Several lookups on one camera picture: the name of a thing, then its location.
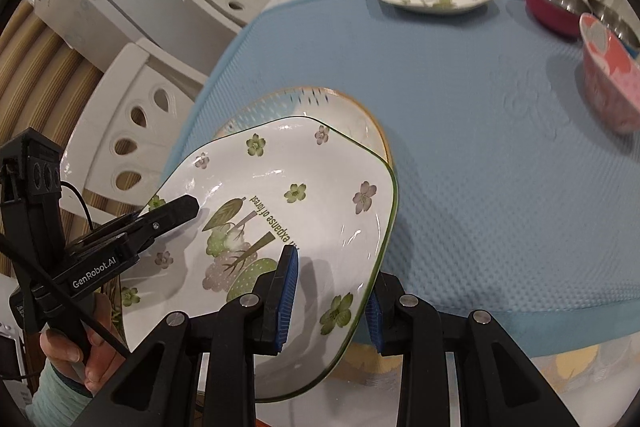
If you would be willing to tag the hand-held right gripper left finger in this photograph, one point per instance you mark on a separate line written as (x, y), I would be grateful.
(288, 292)

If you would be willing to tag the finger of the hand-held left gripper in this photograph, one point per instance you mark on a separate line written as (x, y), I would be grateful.
(135, 218)
(175, 213)

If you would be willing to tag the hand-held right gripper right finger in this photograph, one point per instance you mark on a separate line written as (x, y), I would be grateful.
(372, 322)

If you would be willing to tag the pink patterned bowl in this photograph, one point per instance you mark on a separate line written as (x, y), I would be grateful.
(615, 82)

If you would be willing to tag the red steel bowl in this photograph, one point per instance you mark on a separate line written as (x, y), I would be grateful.
(545, 14)

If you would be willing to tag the blue steel bowl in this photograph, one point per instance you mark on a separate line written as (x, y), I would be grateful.
(614, 16)

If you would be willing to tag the person's left forearm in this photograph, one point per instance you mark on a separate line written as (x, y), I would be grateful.
(52, 399)

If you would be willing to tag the person's left hand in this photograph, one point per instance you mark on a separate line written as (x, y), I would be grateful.
(67, 352)

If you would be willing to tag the gold rimmed white plate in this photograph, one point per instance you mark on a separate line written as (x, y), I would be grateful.
(300, 106)

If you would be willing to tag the blue table mat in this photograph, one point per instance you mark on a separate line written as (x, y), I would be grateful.
(475, 157)

